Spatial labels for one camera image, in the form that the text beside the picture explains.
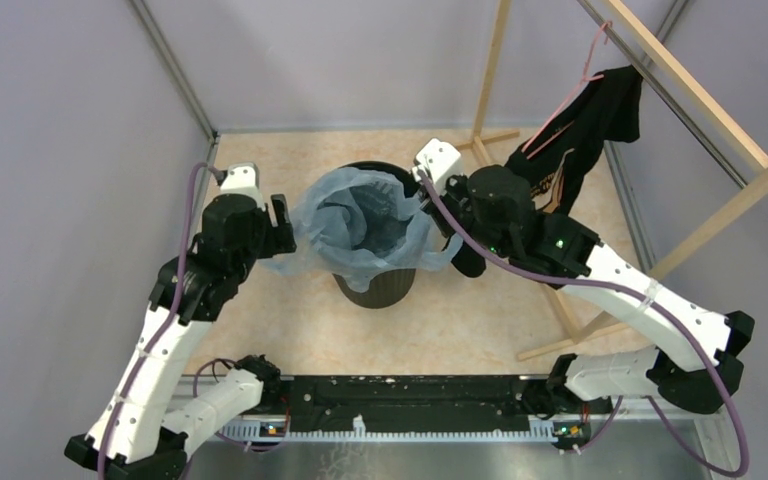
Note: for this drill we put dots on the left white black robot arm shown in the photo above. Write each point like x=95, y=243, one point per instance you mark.
x=138, y=436

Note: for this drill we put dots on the black plastic trash bin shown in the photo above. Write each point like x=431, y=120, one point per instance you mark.
x=374, y=236

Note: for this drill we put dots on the light blue plastic trash bag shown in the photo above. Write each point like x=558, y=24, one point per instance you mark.
x=304, y=219

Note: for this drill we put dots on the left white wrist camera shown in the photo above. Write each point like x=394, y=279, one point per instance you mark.
x=243, y=179

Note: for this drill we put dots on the pink clothes hanger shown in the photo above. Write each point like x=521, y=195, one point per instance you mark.
x=585, y=78

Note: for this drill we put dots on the grey cable duct rail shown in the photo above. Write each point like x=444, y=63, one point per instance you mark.
x=249, y=430

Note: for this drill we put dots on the metal clothes rail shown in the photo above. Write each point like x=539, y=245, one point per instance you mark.
x=683, y=94

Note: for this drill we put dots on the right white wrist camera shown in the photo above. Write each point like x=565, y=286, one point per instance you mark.
x=439, y=161

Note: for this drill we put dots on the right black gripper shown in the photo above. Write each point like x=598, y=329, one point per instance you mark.
x=431, y=207

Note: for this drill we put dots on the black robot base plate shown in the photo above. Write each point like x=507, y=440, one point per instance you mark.
x=414, y=404

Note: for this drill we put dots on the black printed t-shirt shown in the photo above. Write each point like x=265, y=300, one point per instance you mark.
x=569, y=152

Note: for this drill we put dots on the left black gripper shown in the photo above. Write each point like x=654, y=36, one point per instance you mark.
x=279, y=237

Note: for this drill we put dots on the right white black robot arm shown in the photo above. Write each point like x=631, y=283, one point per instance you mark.
x=692, y=360

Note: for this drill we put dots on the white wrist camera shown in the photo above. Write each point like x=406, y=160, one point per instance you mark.
x=439, y=161
x=243, y=179

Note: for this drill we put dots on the wooden clothes rack frame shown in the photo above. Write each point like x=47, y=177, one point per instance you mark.
x=652, y=194

